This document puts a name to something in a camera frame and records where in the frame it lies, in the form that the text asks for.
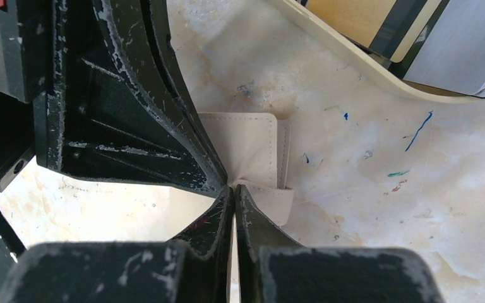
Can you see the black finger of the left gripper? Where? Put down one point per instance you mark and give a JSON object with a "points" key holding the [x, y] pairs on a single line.
{"points": [[116, 107]]}

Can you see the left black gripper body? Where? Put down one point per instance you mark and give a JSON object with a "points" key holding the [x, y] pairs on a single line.
{"points": [[25, 60]]}

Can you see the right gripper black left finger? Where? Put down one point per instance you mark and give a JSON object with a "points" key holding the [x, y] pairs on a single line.
{"points": [[193, 266]]}

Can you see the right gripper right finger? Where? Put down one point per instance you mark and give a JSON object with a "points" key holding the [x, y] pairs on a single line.
{"points": [[273, 267]]}

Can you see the beige card sleeve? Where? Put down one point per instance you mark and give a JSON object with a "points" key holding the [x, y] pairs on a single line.
{"points": [[254, 149]]}

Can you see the cream card holder tray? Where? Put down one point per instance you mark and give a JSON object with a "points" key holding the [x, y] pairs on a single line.
{"points": [[426, 50]]}

